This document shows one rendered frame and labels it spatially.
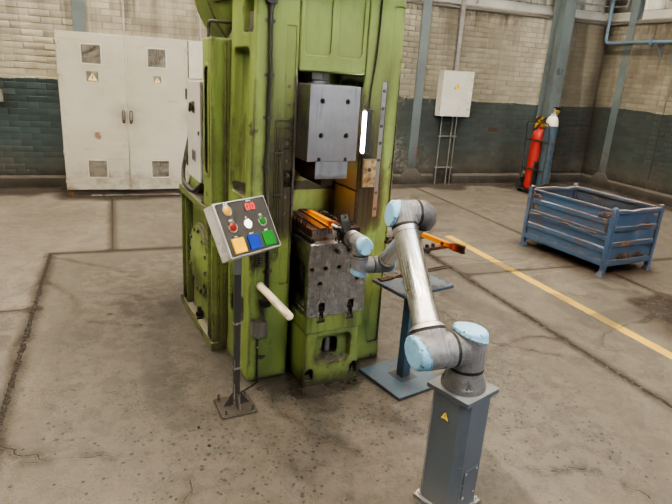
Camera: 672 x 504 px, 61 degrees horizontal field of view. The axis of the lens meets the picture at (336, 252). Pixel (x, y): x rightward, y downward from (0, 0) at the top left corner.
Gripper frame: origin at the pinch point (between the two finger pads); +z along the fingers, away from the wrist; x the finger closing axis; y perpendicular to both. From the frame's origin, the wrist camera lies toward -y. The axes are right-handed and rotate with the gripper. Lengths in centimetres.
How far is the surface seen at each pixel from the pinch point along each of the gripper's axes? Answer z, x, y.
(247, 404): -8, -52, 101
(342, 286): -3.4, 6.5, 37.6
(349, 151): 3.5, 7.8, -40.1
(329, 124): 4, -6, -54
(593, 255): 98, 357, 83
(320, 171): 3.3, -9.3, -29.2
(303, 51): 18, -17, -90
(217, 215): -16, -72, -13
